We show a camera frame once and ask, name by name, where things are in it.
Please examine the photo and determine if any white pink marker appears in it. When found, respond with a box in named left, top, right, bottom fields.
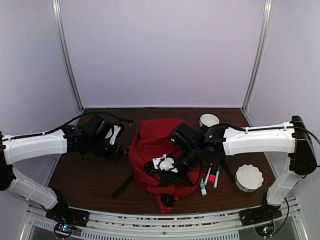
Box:
left=203, top=163, right=213, bottom=186

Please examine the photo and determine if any white green glue stick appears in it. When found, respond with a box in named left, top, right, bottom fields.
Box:
left=199, top=178, right=207, bottom=196

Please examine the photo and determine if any black pink highlighter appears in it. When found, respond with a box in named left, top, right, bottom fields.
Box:
left=207, top=163, right=218, bottom=184

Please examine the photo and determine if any white teal marker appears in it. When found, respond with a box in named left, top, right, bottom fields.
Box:
left=213, top=166, right=221, bottom=190

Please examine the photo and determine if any red backpack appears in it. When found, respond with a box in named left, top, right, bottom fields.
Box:
left=111, top=118, right=236, bottom=215

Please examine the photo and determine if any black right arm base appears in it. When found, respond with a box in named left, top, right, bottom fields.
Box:
left=238, top=200, right=282, bottom=227

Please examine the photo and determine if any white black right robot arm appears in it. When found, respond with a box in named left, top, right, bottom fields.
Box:
left=167, top=115, right=318, bottom=221

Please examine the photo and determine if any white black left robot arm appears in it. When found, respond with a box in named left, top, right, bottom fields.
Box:
left=0, top=112, right=126, bottom=222

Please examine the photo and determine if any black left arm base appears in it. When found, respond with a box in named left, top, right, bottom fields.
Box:
left=43, top=198, right=90, bottom=227

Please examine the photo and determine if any white dark-rimmed bowl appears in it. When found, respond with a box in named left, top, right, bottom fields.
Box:
left=199, top=113, right=220, bottom=128

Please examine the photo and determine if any white scalloped dish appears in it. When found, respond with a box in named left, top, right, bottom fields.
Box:
left=235, top=164, right=264, bottom=193

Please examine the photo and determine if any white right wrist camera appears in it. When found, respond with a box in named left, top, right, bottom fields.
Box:
left=144, top=154, right=176, bottom=174

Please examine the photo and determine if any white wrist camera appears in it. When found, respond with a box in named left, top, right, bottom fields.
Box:
left=144, top=154, right=176, bottom=174
left=105, top=123, right=125, bottom=145

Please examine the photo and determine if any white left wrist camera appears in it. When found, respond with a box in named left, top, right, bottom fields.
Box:
left=105, top=123, right=125, bottom=145

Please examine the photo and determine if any aluminium front rail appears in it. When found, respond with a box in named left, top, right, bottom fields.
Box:
left=17, top=197, right=311, bottom=240

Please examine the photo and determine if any left aluminium frame post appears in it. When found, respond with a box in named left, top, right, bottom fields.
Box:
left=52, top=0, right=84, bottom=112

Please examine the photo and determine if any aluminium frame post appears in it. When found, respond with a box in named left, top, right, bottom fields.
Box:
left=52, top=0, right=84, bottom=112
left=242, top=0, right=273, bottom=113

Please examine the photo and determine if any right aluminium frame post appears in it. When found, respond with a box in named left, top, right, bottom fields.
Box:
left=242, top=0, right=273, bottom=113

